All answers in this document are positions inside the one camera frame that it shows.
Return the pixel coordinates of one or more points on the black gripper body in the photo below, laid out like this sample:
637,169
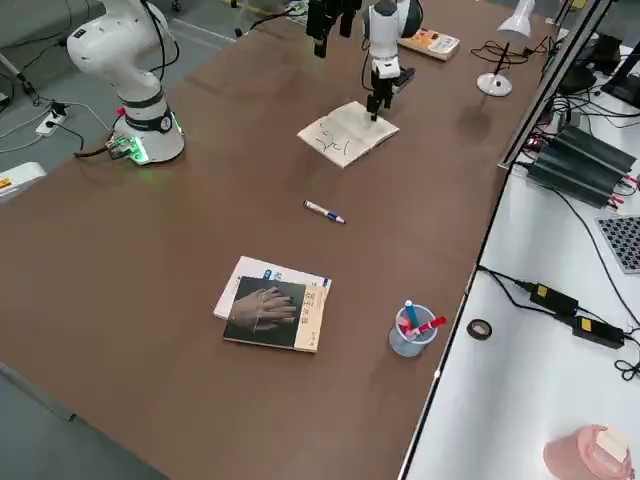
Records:
384,89
327,10

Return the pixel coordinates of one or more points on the lined paper notebook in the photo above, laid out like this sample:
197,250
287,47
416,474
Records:
345,145

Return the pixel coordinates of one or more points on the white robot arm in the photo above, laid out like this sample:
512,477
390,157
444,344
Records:
115,50
385,35

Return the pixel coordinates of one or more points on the blue marker white cap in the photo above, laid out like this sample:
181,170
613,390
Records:
412,315

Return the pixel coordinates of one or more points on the red marker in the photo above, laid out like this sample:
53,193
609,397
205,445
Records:
430,326

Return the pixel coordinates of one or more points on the orange illustrated book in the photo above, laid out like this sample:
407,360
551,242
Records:
440,45

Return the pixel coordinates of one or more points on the white desk lamp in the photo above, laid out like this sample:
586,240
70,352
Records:
495,84

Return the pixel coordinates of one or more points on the black ribbed power supply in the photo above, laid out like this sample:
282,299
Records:
595,147
575,180

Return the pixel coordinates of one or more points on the dark book hands cover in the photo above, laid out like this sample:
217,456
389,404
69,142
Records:
265,310

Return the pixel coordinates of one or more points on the clear pen cup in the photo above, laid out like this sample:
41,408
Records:
407,345

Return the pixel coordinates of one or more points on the black tape roll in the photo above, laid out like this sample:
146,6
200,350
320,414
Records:
471,330

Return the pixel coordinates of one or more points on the black power adapter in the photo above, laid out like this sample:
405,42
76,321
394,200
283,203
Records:
597,332
552,297

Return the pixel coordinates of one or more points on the perforated metal plate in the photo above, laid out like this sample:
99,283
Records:
622,245

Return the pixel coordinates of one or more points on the white power strip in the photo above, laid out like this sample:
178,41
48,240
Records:
50,124

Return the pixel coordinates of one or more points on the white box orange label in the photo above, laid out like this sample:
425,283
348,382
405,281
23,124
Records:
20,182

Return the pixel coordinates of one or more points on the aluminium frame post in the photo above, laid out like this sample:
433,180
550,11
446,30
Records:
545,90

